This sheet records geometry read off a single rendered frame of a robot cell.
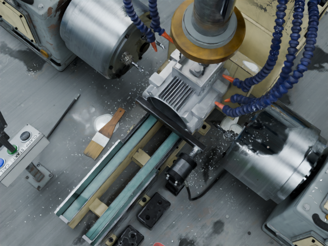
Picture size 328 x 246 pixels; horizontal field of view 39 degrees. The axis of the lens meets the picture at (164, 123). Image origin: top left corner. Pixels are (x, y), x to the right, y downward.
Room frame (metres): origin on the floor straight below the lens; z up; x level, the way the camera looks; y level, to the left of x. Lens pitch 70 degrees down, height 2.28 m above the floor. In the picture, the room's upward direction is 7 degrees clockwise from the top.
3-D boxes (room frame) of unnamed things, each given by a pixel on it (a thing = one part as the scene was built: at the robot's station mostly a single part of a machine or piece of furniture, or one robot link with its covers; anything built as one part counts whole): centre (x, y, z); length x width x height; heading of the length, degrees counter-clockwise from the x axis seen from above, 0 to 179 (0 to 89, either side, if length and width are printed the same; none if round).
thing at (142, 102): (0.46, -0.02, 1.01); 0.26 x 0.04 x 0.03; 58
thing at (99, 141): (0.48, 0.19, 0.80); 0.21 x 0.05 x 0.01; 155
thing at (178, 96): (0.57, -0.06, 1.01); 0.20 x 0.19 x 0.19; 148
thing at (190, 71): (0.61, -0.08, 1.11); 0.12 x 0.11 x 0.07; 148
